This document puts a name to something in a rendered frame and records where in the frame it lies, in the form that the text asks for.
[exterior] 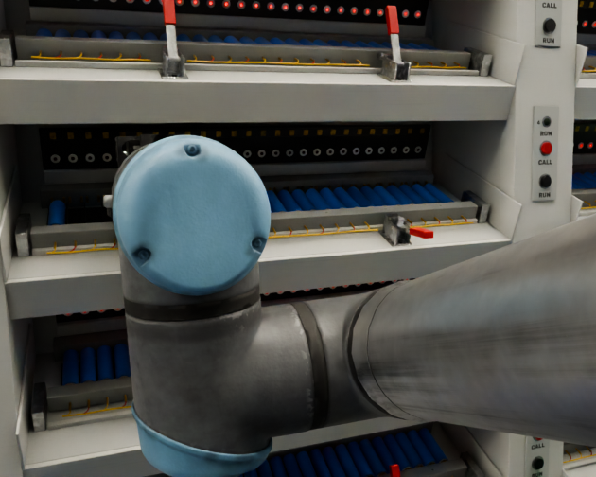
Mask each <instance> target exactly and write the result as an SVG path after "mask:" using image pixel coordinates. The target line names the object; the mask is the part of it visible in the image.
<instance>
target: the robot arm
mask: <svg viewBox="0 0 596 477"><path fill-rule="evenodd" d="M125 143H126V148H127V152H122V146H123V145H124V144H125ZM115 150H116V161H117V162H118V171H117V172H116V174H115V177H114V182H113V186H112V195H105V196H104V197H103V204H104V206H105V207H106V208H107V215H108V216H109V217H111V218H113V222H114V230H115V234H116V237H117V242H118V252H119V261H120V271H121V280H122V289H123V297H124V307H125V308H124V309H125V316H126V326H127V335H128V346H129V355H130V365H131V384H132V393H133V402H132V404H131V411H132V415H133V417H134V419H135V421H136V424H137V431H138V436H139V443H140V448H141V451H142V452H143V454H144V456H145V458H146V459H147V460H148V462H149V463H150V464H151V465H152V466H154V467H155V468H156V469H158V470H160V471H161V472H163V473H164V474H166V475H169V476H172V477H238V476H239V475H241V474H243V473H245V472H250V471H253V470H254V469H256V468H258V467H259V466H260V465H261V464H262V463H263V462H264V461H265V460H266V458H267V457H268V455H269V453H270V451H271V450H272V438H273V437H276V436H282V435H289V434H294V433H303V432H307V431H309V430H315V429H321V428H325V427H330V426H336V425H341V424H346V423H351V422H357V421H362V420H367V419H372V418H378V417H387V416H388V417H393V418H398V419H404V420H410V421H418V422H424V421H439V422H445V423H450V424H457V425H463V426H468V427H474V428H480V429H486V430H491V431H497V432H504V433H514V434H520V435H526V436H531V437H537V438H543V439H550V440H555V441H561V442H567V443H572V444H578V445H584V446H590V447H596V213H595V214H593V215H590V216H587V217H585V218H582V219H580V220H577V221H573V222H570V223H567V224H565V225H562V226H559V227H556V228H554V229H552V230H549V231H546V232H544V233H541V234H538V235H535V236H533V237H530V238H526V239H524V240H521V241H518V242H515V243H513V244H510V245H507V246H504V247H502V248H499V249H497V250H494V251H492V252H489V253H486V254H483V255H481V256H476V257H473V258H471V259H469V260H466V261H463V262H461V263H458V264H455V265H453V266H450V267H447V268H444V269H443V270H440V271H437V272H434V273H432V274H427V275H424V276H422V277H419V278H416V279H414V280H403V281H398V282H396V283H394V284H391V285H388V286H385V287H382V288H380V289H377V290H375V291H370V292H367V293H361V294H354V295H347V296H340V297H333V298H326V299H319V300H311V301H304V302H295V303H288V304H283V305H275V306H267V307H262V308H261V298H260V288H259V283H260V280H259V266H258V260H259V259H260V257H261V255H262V253H263V250H264V248H265V246H266V243H267V240H268V237H269V233H270V228H271V208H270V203H269V198H268V195H267V192H266V189H265V187H264V185H263V183H262V181H261V179H260V178H259V176H258V174H257V173H256V171H255V170H254V169H253V167H252V166H251V165H250V164H249V163H248V162H247V161H246V160H245V159H244V158H243V157H241V156H240V155H239V154H237V153H236V152H235V151H233V150H231V149H230V148H228V147H227V146H225V145H223V144H221V143H220V142H218V141H215V140H212V139H209V138H206V137H202V136H196V135H184V134H140V136H117V137H116V138H115Z"/></svg>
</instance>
